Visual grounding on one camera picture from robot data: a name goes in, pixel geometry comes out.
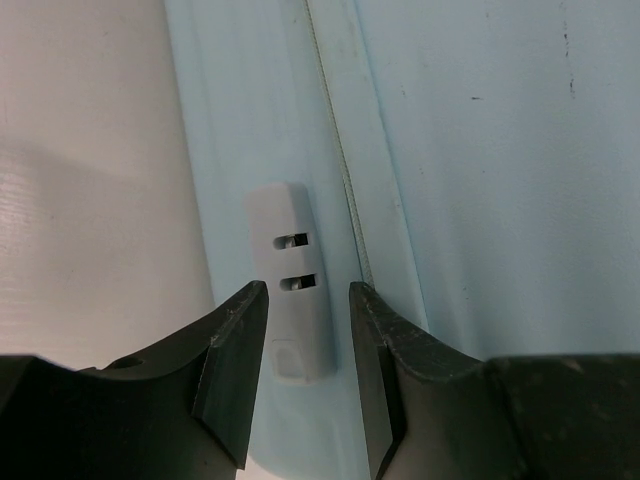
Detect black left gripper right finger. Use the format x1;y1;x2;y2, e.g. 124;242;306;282
349;282;639;479

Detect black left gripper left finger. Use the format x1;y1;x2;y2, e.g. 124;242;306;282
1;281;269;479

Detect light blue hard-shell suitcase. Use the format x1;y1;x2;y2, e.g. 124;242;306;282
166;1;639;479

